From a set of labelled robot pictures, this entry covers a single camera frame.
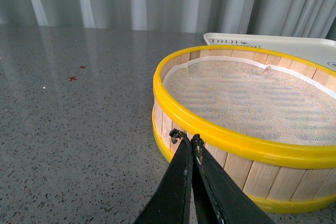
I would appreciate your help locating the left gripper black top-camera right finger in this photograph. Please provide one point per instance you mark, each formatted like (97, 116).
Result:
(217, 198)

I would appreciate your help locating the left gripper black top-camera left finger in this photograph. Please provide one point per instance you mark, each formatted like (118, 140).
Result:
(171, 201)

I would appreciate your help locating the white bear serving tray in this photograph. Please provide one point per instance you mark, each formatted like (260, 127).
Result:
(320, 51)

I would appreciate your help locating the wooden steamer yellow rims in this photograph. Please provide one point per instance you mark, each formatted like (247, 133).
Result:
(278, 177)

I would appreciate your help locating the white mesh steamer liner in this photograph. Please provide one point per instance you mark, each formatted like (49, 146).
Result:
(264, 101)

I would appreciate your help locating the grey pleated curtain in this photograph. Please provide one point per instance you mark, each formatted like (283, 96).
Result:
(294, 18)

